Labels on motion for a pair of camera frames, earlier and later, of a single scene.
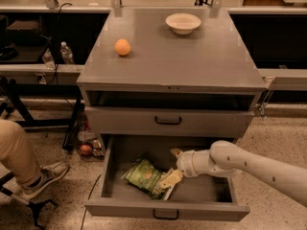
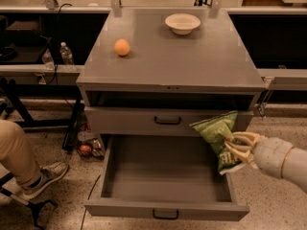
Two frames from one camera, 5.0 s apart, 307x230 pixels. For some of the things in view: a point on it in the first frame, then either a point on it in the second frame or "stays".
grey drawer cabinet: (171, 74) stays
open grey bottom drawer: (201, 196) stays
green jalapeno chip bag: (145, 175) -> (216, 130)
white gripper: (184, 163) -> (270, 156)
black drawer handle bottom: (166, 218) stays
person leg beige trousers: (16, 153) stays
